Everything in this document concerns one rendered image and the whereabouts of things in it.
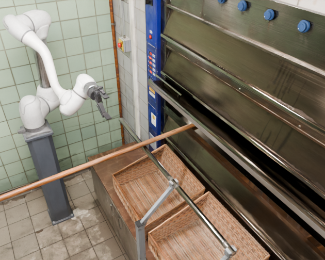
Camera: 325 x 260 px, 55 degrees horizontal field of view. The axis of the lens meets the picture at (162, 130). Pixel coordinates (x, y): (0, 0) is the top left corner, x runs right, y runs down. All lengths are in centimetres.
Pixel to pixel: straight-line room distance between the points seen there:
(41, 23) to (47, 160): 105
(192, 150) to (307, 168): 96
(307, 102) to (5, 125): 246
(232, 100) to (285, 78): 38
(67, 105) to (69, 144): 134
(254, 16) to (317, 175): 73
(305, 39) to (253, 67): 29
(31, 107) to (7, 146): 86
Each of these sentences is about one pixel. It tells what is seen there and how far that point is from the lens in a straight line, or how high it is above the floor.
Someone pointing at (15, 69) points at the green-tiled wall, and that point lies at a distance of 285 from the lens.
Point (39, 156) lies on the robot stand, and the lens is 261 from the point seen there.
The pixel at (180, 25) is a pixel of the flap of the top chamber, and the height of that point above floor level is 181.
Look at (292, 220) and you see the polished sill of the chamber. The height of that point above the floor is 117.
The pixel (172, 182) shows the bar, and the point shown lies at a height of 117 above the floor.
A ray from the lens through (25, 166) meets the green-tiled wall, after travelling 336.
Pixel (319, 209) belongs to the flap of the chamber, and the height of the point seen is 140.
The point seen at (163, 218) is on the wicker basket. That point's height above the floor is 73.
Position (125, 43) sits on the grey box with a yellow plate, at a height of 148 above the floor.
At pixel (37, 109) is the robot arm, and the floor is 120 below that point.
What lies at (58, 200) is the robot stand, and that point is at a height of 27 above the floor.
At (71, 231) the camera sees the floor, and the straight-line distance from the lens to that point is 308.
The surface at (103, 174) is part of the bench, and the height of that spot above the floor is 58.
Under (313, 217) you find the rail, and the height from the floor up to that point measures 144.
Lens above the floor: 241
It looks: 36 degrees down
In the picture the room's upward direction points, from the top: straight up
